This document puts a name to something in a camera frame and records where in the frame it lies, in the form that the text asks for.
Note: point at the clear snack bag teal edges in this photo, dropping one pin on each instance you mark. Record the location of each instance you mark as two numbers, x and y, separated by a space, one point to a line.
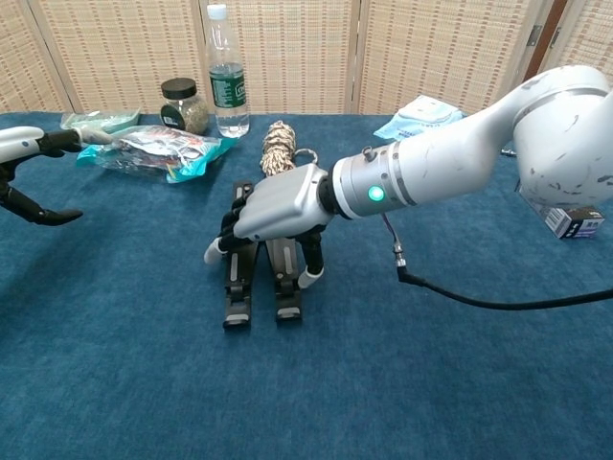
153 151

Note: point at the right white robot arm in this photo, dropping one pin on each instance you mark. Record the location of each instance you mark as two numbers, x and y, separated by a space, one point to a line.
455 158

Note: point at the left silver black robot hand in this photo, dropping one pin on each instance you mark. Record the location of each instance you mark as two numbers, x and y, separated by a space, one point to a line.
19 141

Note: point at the light blue wet wipes pack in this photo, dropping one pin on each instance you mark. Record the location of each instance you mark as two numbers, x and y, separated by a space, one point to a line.
421 112

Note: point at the woven bamboo folding screen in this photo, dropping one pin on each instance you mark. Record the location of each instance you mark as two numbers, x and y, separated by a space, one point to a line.
120 48

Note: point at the glass jar black lid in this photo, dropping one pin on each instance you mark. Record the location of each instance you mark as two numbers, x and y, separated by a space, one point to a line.
179 88

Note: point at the black folding laptop stand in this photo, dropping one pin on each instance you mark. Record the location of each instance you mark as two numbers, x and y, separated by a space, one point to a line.
237 268

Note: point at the clear water bottle green label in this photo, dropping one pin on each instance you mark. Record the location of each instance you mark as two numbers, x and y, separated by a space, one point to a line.
227 86

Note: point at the pale green plastic dustpan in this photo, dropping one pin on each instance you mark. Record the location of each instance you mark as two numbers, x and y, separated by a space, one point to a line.
110 120

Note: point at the small black carton box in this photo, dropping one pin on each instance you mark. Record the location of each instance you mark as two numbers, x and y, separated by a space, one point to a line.
574 223

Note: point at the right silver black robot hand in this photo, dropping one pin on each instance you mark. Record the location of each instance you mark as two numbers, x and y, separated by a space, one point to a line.
278 206

